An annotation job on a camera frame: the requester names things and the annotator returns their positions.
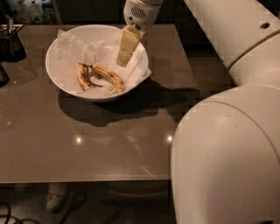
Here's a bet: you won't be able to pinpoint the white paper liner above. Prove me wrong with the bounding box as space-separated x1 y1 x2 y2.
55 25 152 99

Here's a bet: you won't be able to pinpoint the black floor cable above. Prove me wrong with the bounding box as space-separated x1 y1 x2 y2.
0 202 42 224

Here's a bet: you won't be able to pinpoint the long spotted banana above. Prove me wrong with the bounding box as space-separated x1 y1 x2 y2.
90 65 126 93

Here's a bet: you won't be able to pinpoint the white ceramic bowl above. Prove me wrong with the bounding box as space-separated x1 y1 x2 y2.
45 24 150 103

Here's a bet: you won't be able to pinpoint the black mesh container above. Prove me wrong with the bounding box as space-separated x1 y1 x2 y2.
0 16 26 62

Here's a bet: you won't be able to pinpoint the white plastic bottles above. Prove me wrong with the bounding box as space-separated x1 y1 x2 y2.
6 0 59 25

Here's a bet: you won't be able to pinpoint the dark round object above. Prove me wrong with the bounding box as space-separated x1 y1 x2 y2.
0 64 10 88

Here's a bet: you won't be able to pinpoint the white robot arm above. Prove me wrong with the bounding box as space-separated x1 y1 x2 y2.
171 0 280 224

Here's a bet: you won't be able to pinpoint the short spotted banana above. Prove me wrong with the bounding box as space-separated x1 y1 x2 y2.
77 64 101 91

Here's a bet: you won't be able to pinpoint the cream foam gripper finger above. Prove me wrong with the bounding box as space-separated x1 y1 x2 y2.
117 24 144 67

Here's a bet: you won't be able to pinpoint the white shoe under table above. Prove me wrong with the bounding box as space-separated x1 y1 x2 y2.
45 183 67 214

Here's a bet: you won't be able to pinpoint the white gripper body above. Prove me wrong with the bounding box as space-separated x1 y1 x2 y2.
123 0 163 31

